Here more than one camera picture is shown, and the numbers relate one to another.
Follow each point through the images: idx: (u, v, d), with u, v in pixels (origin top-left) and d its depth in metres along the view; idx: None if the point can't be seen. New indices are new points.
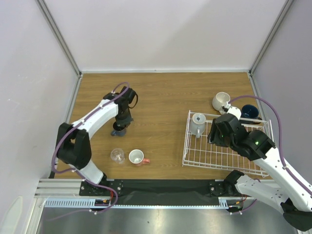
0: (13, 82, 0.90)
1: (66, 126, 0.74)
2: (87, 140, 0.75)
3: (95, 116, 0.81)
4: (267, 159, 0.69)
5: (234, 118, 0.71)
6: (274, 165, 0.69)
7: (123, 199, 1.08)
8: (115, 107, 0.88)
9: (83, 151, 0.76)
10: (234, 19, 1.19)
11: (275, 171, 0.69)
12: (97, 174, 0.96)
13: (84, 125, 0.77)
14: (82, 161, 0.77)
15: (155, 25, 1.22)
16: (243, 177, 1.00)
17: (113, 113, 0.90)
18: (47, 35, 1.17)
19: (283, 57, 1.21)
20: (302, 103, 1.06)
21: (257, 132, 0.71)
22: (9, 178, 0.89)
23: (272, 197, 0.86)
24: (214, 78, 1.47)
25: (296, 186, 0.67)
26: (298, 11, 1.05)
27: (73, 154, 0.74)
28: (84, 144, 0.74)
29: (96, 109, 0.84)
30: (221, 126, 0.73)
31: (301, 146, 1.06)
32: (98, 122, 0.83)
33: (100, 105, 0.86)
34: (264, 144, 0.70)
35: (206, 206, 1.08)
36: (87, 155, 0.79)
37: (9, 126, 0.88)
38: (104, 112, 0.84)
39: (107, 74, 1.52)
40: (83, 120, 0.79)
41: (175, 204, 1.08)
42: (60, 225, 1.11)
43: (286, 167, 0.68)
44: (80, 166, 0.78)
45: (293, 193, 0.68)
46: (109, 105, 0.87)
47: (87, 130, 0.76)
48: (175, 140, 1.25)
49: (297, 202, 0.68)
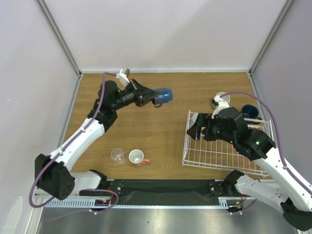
0: (13, 82, 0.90)
1: (44, 158, 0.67)
2: (68, 172, 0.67)
3: (74, 143, 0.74)
4: (267, 159, 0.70)
5: (239, 116, 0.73)
6: (275, 165, 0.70)
7: (123, 199, 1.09)
8: (99, 128, 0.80)
9: (65, 183, 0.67)
10: (234, 19, 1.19)
11: (275, 171, 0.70)
12: (94, 180, 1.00)
13: (62, 156, 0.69)
14: (63, 194, 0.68)
15: (155, 25, 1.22)
16: (243, 177, 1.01)
17: (99, 134, 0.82)
18: (47, 35, 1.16)
19: (283, 57, 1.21)
20: (302, 104, 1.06)
21: (258, 131, 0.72)
22: (9, 178, 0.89)
23: (272, 196, 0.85)
24: (214, 78, 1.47)
25: (296, 186, 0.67)
26: (299, 10, 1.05)
27: (53, 186, 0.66)
28: (63, 176, 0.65)
29: (77, 134, 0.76)
30: (225, 122, 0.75)
31: (301, 146, 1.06)
32: (80, 148, 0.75)
33: (81, 127, 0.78)
34: (264, 143, 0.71)
35: (206, 206, 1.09)
36: (70, 186, 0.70)
37: (9, 126, 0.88)
38: (86, 136, 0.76)
39: (107, 74, 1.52)
40: (60, 149, 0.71)
41: (175, 204, 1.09)
42: (61, 225, 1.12)
43: (286, 168, 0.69)
44: (62, 198, 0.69)
45: (293, 193, 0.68)
46: (92, 126, 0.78)
47: (65, 163, 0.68)
48: (175, 140, 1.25)
49: (298, 203, 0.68)
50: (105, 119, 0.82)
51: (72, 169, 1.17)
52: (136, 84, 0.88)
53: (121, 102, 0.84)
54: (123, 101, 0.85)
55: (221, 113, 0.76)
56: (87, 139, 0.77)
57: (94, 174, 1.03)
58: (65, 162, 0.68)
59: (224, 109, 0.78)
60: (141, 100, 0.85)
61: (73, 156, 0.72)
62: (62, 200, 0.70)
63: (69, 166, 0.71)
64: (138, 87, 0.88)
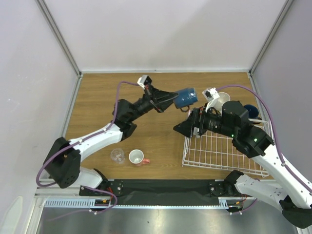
0: (13, 82, 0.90)
1: (63, 142, 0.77)
2: (78, 163, 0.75)
3: (95, 139, 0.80)
4: (266, 156, 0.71)
5: (245, 112, 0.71)
6: (272, 161, 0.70)
7: (123, 199, 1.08)
8: (119, 134, 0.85)
9: (71, 172, 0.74)
10: (234, 19, 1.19)
11: (274, 168, 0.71)
12: (96, 180, 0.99)
13: (80, 145, 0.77)
14: (66, 181, 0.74)
15: (155, 25, 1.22)
16: (242, 177, 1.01)
17: (114, 141, 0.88)
18: (47, 35, 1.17)
19: (283, 57, 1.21)
20: (301, 104, 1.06)
21: (257, 128, 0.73)
22: (9, 177, 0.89)
23: (271, 194, 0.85)
24: (214, 78, 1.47)
25: (294, 183, 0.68)
26: (299, 10, 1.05)
27: (60, 170, 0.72)
28: (74, 164, 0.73)
29: (98, 132, 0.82)
30: (228, 118, 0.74)
31: (301, 146, 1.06)
32: (97, 145, 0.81)
33: (104, 128, 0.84)
34: (263, 140, 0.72)
35: (206, 206, 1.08)
36: (73, 178, 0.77)
37: (9, 126, 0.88)
38: (106, 137, 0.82)
39: (107, 74, 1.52)
40: (80, 139, 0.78)
41: (175, 205, 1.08)
42: (60, 225, 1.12)
43: (285, 165, 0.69)
44: (62, 185, 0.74)
45: (292, 190, 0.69)
46: (112, 130, 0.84)
47: (81, 151, 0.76)
48: (175, 140, 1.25)
49: (296, 199, 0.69)
50: (125, 129, 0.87)
51: None
52: (150, 89, 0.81)
53: (138, 111, 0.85)
54: (141, 111, 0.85)
55: (225, 107, 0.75)
56: (105, 139, 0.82)
57: (97, 174, 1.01)
58: (81, 150, 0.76)
59: (230, 103, 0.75)
60: (157, 108, 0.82)
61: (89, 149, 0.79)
62: (62, 187, 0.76)
63: (83, 157, 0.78)
64: (152, 91, 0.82)
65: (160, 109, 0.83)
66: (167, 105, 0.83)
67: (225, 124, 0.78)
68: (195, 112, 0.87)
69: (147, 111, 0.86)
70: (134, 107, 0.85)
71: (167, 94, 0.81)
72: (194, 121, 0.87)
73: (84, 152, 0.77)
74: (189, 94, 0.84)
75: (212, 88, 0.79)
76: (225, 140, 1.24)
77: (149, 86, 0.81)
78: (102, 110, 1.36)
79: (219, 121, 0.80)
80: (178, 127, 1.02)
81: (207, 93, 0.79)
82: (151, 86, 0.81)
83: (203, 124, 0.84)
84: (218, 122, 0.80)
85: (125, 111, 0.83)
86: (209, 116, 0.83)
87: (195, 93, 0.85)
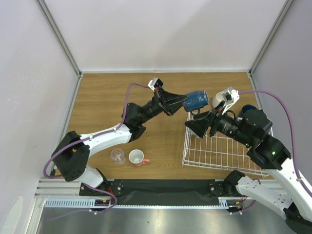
0: (13, 82, 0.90)
1: (73, 136, 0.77)
2: (86, 159, 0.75)
3: (104, 136, 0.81)
4: (282, 171, 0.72)
5: (270, 124, 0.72)
6: (288, 176, 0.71)
7: (123, 199, 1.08)
8: (127, 135, 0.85)
9: (78, 167, 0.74)
10: (234, 19, 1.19)
11: (288, 183, 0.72)
12: (98, 179, 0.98)
13: (90, 141, 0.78)
14: (71, 175, 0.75)
15: (155, 25, 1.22)
16: (243, 179, 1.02)
17: (124, 141, 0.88)
18: (47, 35, 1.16)
19: (283, 57, 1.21)
20: (302, 105, 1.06)
21: (274, 139, 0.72)
22: (9, 178, 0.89)
23: (274, 201, 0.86)
24: (214, 78, 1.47)
25: (307, 198, 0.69)
26: (299, 11, 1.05)
27: (68, 164, 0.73)
28: (81, 159, 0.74)
29: (108, 130, 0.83)
30: (249, 128, 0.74)
31: (301, 146, 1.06)
32: (106, 144, 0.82)
33: (114, 127, 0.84)
34: (280, 153, 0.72)
35: (206, 206, 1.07)
36: (79, 173, 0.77)
37: (9, 126, 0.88)
38: (115, 136, 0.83)
39: (107, 74, 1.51)
40: (91, 135, 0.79)
41: (175, 204, 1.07)
42: (60, 225, 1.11)
43: (300, 180, 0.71)
44: (67, 179, 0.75)
45: (303, 205, 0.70)
46: (123, 130, 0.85)
47: (90, 147, 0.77)
48: (175, 140, 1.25)
49: (305, 214, 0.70)
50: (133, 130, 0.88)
51: None
52: (160, 91, 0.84)
53: (147, 114, 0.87)
54: (150, 114, 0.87)
55: (247, 117, 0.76)
56: (114, 138, 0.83)
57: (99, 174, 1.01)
58: (90, 146, 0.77)
59: (254, 112, 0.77)
60: (165, 110, 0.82)
61: (99, 146, 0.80)
62: (67, 181, 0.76)
63: (91, 152, 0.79)
64: (162, 94, 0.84)
65: (169, 111, 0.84)
66: (177, 108, 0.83)
67: (243, 132, 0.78)
68: (212, 114, 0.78)
69: (157, 114, 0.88)
70: (144, 110, 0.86)
71: (176, 96, 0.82)
72: (209, 122, 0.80)
73: (93, 148, 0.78)
74: (198, 97, 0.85)
75: (234, 91, 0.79)
76: (225, 140, 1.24)
77: (159, 88, 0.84)
78: (102, 110, 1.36)
79: (236, 126, 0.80)
80: (190, 124, 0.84)
81: (228, 95, 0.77)
82: (161, 89, 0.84)
83: (217, 126, 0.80)
84: (234, 127, 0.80)
85: (134, 115, 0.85)
86: (224, 118, 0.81)
87: (204, 97, 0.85)
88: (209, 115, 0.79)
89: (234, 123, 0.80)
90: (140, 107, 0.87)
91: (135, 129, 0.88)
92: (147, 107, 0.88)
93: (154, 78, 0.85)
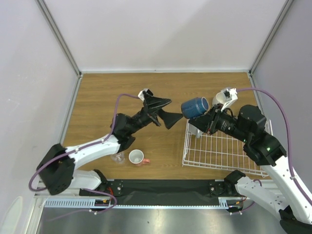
0: (13, 82, 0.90)
1: (60, 148, 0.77)
2: (71, 172, 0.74)
3: (91, 148, 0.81)
4: (276, 167, 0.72)
5: (263, 119, 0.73)
6: (282, 173, 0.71)
7: (123, 199, 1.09)
8: (115, 146, 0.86)
9: (63, 180, 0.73)
10: (234, 19, 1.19)
11: (282, 180, 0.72)
12: (94, 182, 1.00)
13: (76, 153, 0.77)
14: (56, 188, 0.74)
15: (155, 25, 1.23)
16: (243, 179, 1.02)
17: (112, 151, 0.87)
18: (47, 35, 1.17)
19: (283, 57, 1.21)
20: (301, 105, 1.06)
21: (271, 137, 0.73)
22: (9, 178, 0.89)
23: (271, 202, 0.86)
24: (215, 78, 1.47)
25: (300, 197, 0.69)
26: (298, 11, 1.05)
27: (52, 178, 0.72)
28: (66, 172, 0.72)
29: (95, 142, 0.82)
30: (244, 123, 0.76)
31: (300, 146, 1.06)
32: (93, 154, 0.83)
33: (101, 139, 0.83)
34: (275, 150, 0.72)
35: (206, 206, 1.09)
36: (64, 186, 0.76)
37: (9, 126, 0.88)
38: (103, 146, 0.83)
39: (107, 74, 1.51)
40: (77, 147, 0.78)
41: (175, 204, 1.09)
42: (60, 226, 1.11)
43: (294, 178, 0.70)
44: (51, 192, 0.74)
45: (296, 204, 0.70)
46: (110, 141, 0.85)
47: (76, 160, 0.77)
48: (174, 140, 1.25)
49: (298, 213, 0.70)
50: (122, 142, 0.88)
51: None
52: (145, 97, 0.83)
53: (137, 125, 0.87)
54: (140, 125, 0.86)
55: (243, 111, 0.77)
56: (103, 149, 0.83)
57: (95, 176, 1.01)
58: (75, 160, 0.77)
59: (249, 108, 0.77)
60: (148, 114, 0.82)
61: (84, 158, 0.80)
62: (51, 194, 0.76)
63: (77, 165, 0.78)
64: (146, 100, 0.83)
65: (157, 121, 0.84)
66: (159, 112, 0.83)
67: (239, 127, 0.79)
68: (214, 108, 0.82)
69: (146, 124, 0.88)
70: (133, 121, 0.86)
71: (159, 100, 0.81)
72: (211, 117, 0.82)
73: (78, 161, 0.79)
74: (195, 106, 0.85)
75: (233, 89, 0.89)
76: (224, 140, 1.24)
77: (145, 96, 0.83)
78: (101, 110, 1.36)
79: (233, 123, 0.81)
80: (194, 121, 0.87)
81: (227, 92, 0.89)
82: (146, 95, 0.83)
83: (216, 122, 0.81)
84: (232, 124, 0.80)
85: (123, 126, 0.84)
86: (223, 116, 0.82)
87: (200, 104, 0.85)
88: (211, 110, 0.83)
89: (232, 120, 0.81)
90: (129, 118, 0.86)
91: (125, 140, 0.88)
92: (136, 117, 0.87)
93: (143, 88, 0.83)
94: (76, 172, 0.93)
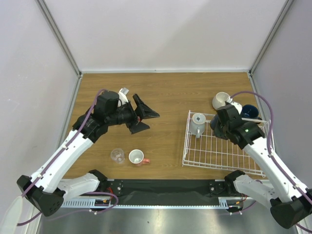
0: (13, 82, 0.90)
1: (24, 182, 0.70)
2: (48, 196, 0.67)
3: (55, 165, 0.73)
4: (254, 146, 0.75)
5: (232, 107, 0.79)
6: (260, 151, 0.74)
7: (123, 199, 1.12)
8: (84, 143, 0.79)
9: (48, 205, 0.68)
10: (234, 19, 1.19)
11: (261, 159, 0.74)
12: (92, 184, 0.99)
13: (42, 180, 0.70)
14: (50, 210, 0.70)
15: (155, 25, 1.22)
16: (243, 176, 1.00)
17: (88, 146, 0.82)
18: (48, 36, 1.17)
19: (283, 57, 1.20)
20: (302, 105, 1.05)
21: (251, 124, 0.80)
22: (10, 178, 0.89)
23: (264, 193, 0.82)
24: (214, 78, 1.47)
25: (278, 174, 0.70)
26: (299, 11, 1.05)
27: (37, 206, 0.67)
28: (42, 200, 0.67)
29: (59, 151, 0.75)
30: (221, 114, 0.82)
31: (301, 146, 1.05)
32: (62, 168, 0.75)
33: (63, 145, 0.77)
34: (254, 133, 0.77)
35: (206, 207, 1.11)
36: (59, 203, 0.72)
37: (10, 126, 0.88)
38: (70, 153, 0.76)
39: (107, 74, 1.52)
40: (65, 145, 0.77)
41: (175, 204, 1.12)
42: (61, 225, 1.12)
43: (271, 155, 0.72)
44: (50, 213, 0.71)
45: (276, 182, 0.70)
46: (75, 142, 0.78)
47: (45, 186, 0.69)
48: (175, 140, 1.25)
49: (279, 192, 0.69)
50: (91, 130, 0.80)
51: (73, 169, 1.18)
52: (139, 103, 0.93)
53: (115, 118, 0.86)
54: (119, 118, 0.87)
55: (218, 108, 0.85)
56: (71, 156, 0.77)
57: (91, 178, 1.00)
58: (44, 186, 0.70)
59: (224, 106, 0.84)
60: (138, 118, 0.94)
61: (76, 151, 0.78)
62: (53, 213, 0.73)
63: (52, 187, 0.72)
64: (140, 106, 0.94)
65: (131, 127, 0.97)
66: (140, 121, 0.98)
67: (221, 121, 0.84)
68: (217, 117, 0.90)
69: (123, 122, 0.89)
70: (116, 111, 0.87)
71: (150, 110, 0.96)
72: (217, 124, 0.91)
73: (72, 155, 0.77)
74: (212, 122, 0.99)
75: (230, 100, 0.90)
76: (224, 140, 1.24)
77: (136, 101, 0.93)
78: None
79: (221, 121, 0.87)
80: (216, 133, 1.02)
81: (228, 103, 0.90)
82: (139, 100, 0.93)
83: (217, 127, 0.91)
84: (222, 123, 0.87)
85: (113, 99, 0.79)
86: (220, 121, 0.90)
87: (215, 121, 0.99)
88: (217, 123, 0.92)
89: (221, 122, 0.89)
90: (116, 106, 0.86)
91: (97, 128, 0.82)
92: (119, 109, 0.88)
93: (124, 87, 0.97)
94: (68, 184, 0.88)
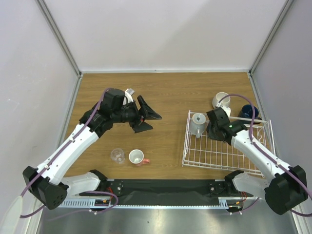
0: (13, 81, 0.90)
1: (30, 172, 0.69)
2: (53, 188, 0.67)
3: (62, 156, 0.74)
4: (237, 137, 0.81)
5: (218, 108, 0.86)
6: (243, 140, 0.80)
7: (123, 199, 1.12)
8: (89, 137, 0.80)
9: (53, 197, 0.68)
10: (233, 19, 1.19)
11: (244, 146, 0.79)
12: (93, 182, 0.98)
13: (48, 170, 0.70)
14: (53, 203, 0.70)
15: (155, 25, 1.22)
16: (241, 174, 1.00)
17: (94, 141, 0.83)
18: (47, 35, 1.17)
19: (283, 56, 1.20)
20: (302, 105, 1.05)
21: (237, 122, 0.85)
22: (9, 179, 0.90)
23: (260, 185, 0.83)
24: (214, 78, 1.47)
25: (261, 157, 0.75)
26: (298, 11, 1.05)
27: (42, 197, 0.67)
28: (48, 191, 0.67)
29: (66, 144, 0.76)
30: (210, 115, 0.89)
31: (301, 146, 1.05)
32: (68, 160, 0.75)
33: (70, 137, 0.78)
34: (238, 128, 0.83)
35: (206, 207, 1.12)
36: (62, 196, 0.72)
37: (10, 127, 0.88)
38: (76, 146, 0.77)
39: (107, 75, 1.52)
40: (71, 137, 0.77)
41: (175, 204, 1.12)
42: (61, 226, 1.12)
43: (253, 142, 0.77)
44: (52, 207, 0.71)
45: (261, 165, 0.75)
46: (82, 135, 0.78)
47: (51, 177, 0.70)
48: (175, 140, 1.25)
49: (266, 173, 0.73)
50: (97, 125, 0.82)
51: (73, 169, 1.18)
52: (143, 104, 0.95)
53: (120, 115, 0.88)
54: (124, 115, 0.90)
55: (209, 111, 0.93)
56: (77, 148, 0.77)
57: (92, 177, 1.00)
58: (50, 177, 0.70)
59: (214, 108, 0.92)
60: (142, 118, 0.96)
61: (83, 144, 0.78)
62: (55, 207, 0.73)
63: (58, 179, 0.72)
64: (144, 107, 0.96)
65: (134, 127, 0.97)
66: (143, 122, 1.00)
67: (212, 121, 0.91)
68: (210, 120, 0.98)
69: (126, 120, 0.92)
70: (121, 109, 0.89)
71: (152, 111, 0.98)
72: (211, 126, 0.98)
73: (79, 148, 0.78)
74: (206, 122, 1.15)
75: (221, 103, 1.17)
76: None
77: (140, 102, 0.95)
78: None
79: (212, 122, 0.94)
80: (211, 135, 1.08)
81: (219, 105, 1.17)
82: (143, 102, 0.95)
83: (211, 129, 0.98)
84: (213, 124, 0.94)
85: (120, 95, 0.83)
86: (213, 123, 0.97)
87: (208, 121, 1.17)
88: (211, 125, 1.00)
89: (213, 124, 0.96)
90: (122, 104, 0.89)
91: (103, 123, 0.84)
92: (125, 107, 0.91)
93: (129, 89, 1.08)
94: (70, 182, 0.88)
